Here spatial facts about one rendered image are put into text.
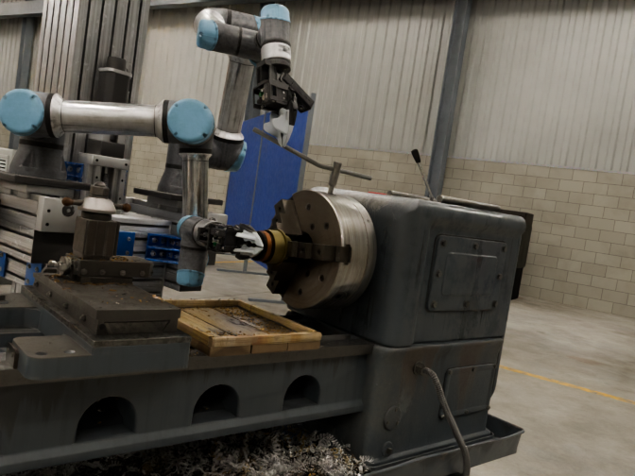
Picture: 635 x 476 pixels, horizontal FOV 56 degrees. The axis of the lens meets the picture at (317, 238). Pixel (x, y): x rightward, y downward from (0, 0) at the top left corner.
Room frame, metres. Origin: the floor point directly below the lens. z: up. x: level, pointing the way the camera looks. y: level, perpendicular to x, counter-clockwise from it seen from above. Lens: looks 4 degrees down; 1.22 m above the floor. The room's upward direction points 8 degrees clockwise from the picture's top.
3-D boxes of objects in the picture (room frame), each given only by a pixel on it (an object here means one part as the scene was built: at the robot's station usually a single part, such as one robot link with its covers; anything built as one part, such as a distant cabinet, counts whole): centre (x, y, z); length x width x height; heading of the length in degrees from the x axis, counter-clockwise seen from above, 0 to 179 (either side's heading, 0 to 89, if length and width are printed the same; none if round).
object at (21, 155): (1.70, 0.82, 1.21); 0.15 x 0.15 x 0.10
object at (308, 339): (1.42, 0.19, 0.89); 0.36 x 0.30 x 0.04; 41
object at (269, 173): (8.47, 0.97, 1.18); 4.12 x 0.80 x 2.35; 20
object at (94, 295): (1.22, 0.44, 0.95); 0.43 x 0.17 x 0.05; 41
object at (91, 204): (1.27, 0.48, 1.13); 0.08 x 0.08 x 0.03
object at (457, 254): (1.86, -0.29, 1.06); 0.59 x 0.48 x 0.39; 131
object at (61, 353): (1.18, 0.47, 0.90); 0.47 x 0.30 x 0.06; 41
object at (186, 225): (1.64, 0.34, 1.08); 0.11 x 0.08 x 0.09; 40
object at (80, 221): (1.27, 0.47, 1.07); 0.07 x 0.07 x 0.10; 41
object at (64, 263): (1.29, 0.46, 0.99); 0.20 x 0.10 x 0.05; 131
